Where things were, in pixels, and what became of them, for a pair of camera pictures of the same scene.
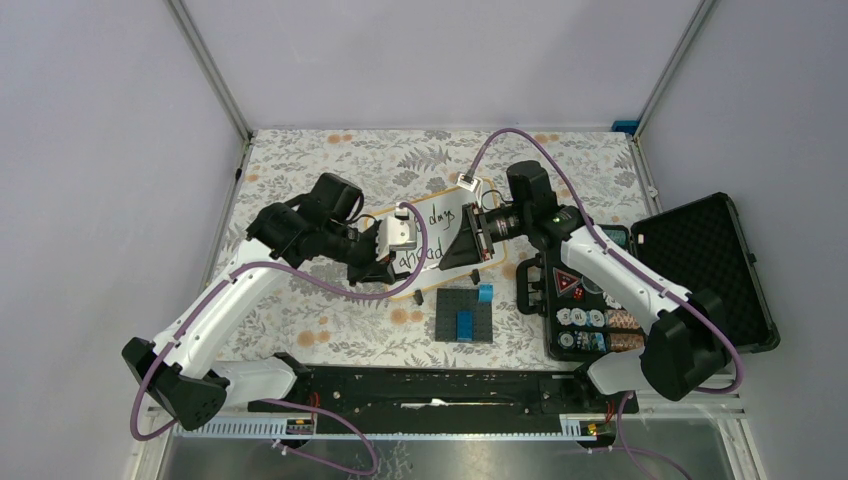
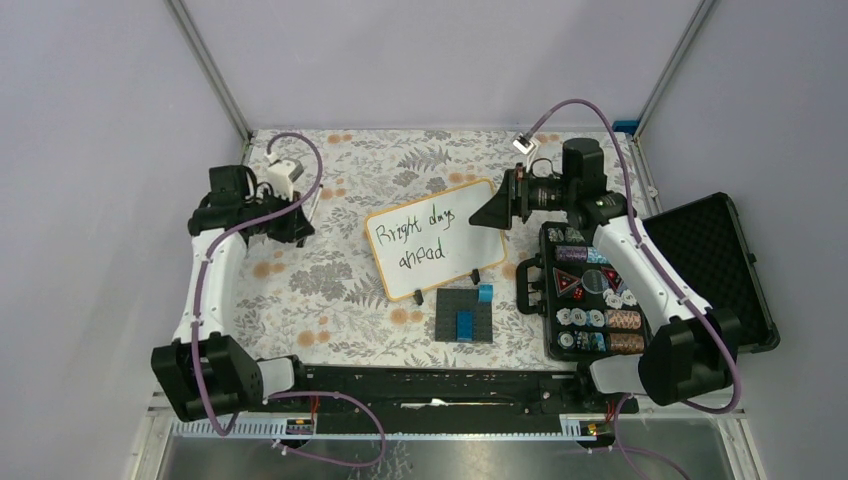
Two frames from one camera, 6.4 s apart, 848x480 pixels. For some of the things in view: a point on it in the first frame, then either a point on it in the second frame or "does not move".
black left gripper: (372, 269) -> (296, 226)
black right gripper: (472, 245) -> (511, 200)
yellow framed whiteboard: (441, 218) does not move
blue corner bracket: (625, 126) does not move
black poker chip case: (702, 247) does not move
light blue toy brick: (486, 293) does not move
